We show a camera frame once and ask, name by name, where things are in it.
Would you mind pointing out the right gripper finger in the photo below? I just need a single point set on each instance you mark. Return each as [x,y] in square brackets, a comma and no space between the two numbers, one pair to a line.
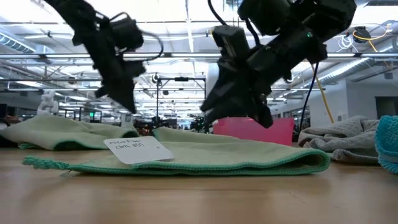
[262,113]
[230,104]

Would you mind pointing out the pale green tagged towel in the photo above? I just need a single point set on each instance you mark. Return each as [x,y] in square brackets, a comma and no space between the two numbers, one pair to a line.
[233,155]

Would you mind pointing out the pale green microfiber towel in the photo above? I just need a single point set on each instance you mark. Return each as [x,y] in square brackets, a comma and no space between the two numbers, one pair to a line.
[56,130]

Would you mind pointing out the white paper tag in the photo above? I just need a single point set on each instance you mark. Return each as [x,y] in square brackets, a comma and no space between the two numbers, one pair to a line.
[136,151]

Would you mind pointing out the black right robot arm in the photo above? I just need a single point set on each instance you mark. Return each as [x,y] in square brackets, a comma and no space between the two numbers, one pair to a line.
[326,15]

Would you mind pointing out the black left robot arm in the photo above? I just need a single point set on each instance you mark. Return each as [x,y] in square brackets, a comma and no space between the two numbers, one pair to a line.
[71,12]

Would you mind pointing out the grey microfiber towel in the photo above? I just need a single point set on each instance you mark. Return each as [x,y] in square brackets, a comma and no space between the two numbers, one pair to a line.
[342,140]

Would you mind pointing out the blue microfiber towel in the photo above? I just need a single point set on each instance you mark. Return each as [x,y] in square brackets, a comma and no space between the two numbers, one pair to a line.
[388,143]

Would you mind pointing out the red plastic tray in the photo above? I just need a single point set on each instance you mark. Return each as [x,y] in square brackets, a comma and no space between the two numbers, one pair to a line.
[242,130]

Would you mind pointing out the white building pillar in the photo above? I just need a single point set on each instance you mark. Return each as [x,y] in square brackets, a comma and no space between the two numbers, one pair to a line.
[211,77]

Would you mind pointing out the small round hanging reel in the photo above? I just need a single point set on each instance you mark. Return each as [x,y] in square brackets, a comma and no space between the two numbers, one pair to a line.
[155,77]

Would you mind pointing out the white background robot figure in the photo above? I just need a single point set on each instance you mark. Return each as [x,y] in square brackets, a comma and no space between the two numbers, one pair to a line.
[47,104]

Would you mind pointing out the long white light bar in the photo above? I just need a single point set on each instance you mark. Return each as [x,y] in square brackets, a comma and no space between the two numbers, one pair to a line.
[186,55]

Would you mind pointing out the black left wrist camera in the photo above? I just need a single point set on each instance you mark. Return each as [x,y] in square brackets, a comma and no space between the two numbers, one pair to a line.
[127,34]

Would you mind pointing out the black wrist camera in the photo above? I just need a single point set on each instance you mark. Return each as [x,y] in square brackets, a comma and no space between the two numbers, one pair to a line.
[231,42]
[127,34]

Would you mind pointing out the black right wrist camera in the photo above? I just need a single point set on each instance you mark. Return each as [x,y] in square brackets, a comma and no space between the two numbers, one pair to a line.
[231,42]

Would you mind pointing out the black background frame stand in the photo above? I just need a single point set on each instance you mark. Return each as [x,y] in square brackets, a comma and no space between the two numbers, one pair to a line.
[181,79]

